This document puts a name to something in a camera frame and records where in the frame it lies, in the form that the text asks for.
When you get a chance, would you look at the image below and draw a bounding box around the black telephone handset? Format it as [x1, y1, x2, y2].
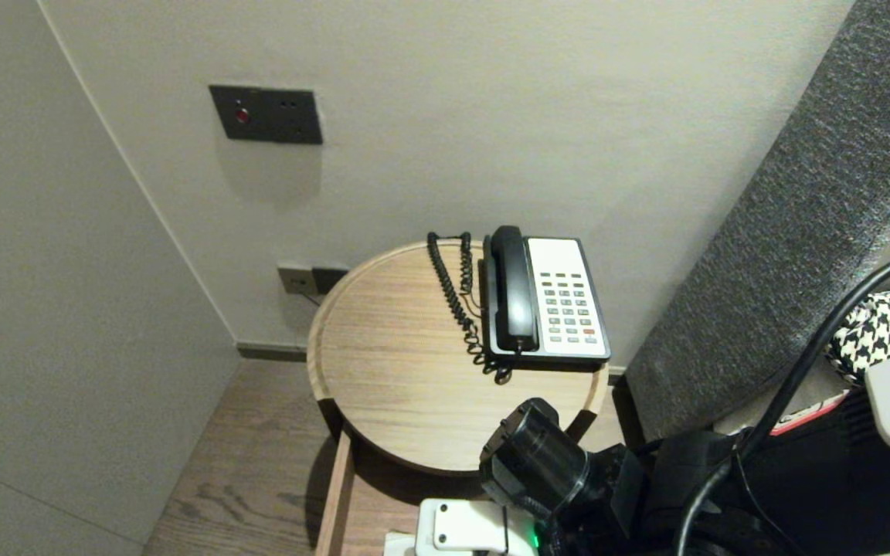
[489, 225, 538, 352]

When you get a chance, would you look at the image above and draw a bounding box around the round wooden side table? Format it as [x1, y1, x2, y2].
[307, 241, 610, 477]

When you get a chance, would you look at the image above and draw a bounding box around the white and black telephone base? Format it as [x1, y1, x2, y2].
[481, 236, 612, 362]

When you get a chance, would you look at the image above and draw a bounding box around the grey fabric headboard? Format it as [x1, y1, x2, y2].
[624, 0, 890, 442]

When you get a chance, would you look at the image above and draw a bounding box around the black coiled telephone cord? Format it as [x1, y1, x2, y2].
[426, 232, 512, 385]

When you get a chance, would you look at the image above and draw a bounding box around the black wall socket plate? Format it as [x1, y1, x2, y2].
[312, 267, 349, 296]

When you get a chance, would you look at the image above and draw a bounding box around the grey wall socket plate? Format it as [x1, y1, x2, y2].
[277, 265, 314, 297]

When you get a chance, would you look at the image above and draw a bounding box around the dark wall switch panel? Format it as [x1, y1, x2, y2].
[209, 85, 324, 146]

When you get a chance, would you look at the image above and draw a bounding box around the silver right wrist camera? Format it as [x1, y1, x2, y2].
[414, 498, 540, 556]

